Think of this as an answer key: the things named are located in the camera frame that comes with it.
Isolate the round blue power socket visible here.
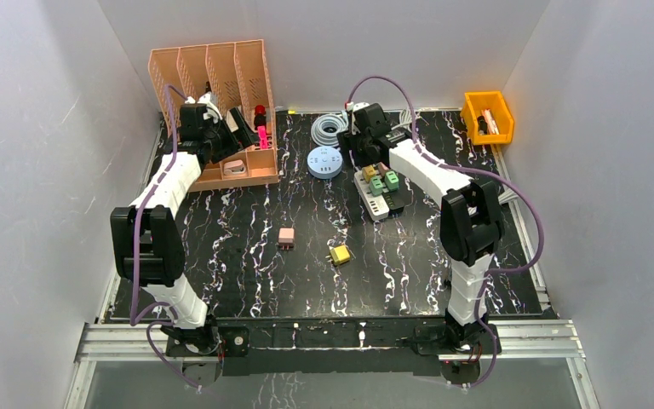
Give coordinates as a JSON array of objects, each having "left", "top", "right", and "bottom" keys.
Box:
[{"left": 307, "top": 147, "right": 343, "bottom": 180}]

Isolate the white power strip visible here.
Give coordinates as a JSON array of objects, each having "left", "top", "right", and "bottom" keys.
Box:
[{"left": 353, "top": 171, "right": 390, "bottom": 222}]

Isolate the pink plug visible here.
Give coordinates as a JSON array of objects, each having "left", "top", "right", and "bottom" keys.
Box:
[{"left": 278, "top": 228, "right": 295, "bottom": 250}]

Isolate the yellow plug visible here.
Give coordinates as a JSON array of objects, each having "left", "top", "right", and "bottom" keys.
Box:
[
  {"left": 361, "top": 164, "right": 379, "bottom": 183},
  {"left": 328, "top": 245, "right": 351, "bottom": 266}
]

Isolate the green plug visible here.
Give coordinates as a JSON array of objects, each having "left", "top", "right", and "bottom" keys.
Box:
[{"left": 368, "top": 170, "right": 399, "bottom": 196}]

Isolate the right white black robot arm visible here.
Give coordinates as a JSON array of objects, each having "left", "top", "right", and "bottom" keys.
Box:
[{"left": 338, "top": 102, "right": 504, "bottom": 353}]

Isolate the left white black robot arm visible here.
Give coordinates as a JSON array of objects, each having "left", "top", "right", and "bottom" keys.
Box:
[{"left": 110, "top": 102, "right": 259, "bottom": 354}]

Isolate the pink file organizer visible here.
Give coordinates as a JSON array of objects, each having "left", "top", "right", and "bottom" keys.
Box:
[{"left": 148, "top": 39, "right": 279, "bottom": 191}]

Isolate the black power strip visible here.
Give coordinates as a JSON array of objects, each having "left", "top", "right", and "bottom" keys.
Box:
[{"left": 382, "top": 183, "right": 412, "bottom": 217}]

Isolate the orange storage bin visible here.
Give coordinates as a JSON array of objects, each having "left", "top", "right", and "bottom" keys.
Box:
[{"left": 461, "top": 91, "right": 514, "bottom": 146}]

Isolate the bundled white cable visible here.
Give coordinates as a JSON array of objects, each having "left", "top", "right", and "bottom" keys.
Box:
[{"left": 395, "top": 108, "right": 423, "bottom": 136}]

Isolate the aluminium base frame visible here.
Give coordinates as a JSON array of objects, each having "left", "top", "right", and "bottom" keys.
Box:
[{"left": 65, "top": 317, "right": 600, "bottom": 408}]

